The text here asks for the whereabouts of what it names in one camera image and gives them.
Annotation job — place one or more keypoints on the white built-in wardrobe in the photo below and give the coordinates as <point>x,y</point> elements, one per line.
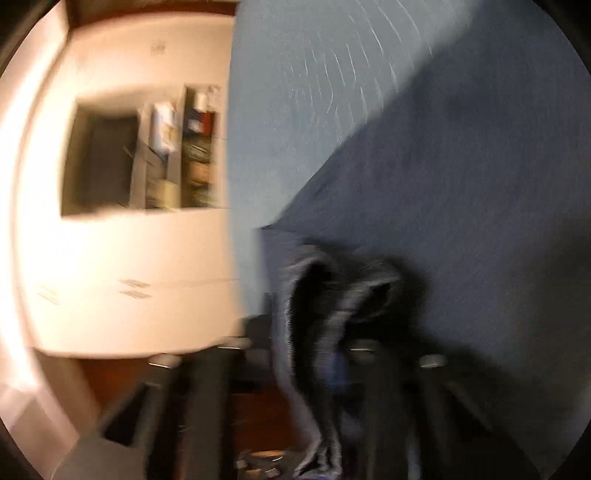
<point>129,277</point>

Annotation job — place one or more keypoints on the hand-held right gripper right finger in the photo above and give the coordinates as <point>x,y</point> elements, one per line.
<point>383,415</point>

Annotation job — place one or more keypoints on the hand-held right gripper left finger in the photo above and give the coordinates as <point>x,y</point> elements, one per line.
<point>207,406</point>

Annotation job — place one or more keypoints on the dark blue denim pants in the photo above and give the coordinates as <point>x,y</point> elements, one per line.
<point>461,207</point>

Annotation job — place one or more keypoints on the black flat television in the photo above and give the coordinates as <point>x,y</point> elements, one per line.
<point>108,159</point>

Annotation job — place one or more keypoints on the bed with blue quilted cover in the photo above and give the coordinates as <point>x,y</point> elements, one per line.
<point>300,115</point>

